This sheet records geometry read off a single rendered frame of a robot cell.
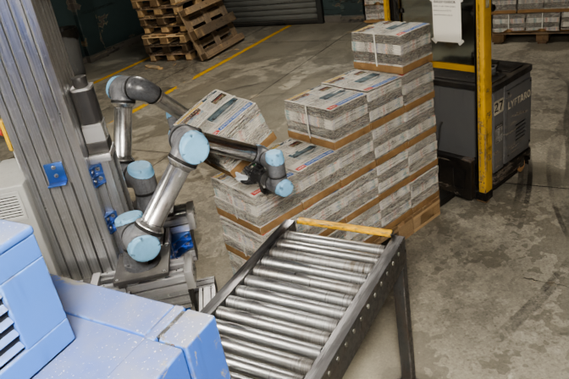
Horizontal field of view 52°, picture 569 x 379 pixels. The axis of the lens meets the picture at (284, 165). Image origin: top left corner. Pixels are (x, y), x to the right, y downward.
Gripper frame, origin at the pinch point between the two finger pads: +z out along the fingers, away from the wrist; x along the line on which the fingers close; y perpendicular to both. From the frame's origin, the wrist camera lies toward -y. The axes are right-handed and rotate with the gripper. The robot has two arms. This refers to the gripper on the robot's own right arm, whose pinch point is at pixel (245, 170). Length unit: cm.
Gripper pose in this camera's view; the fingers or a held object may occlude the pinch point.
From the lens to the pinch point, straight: 270.3
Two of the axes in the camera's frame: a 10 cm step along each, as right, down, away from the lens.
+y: -4.3, -7.0, -5.7
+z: -5.8, -2.6, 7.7
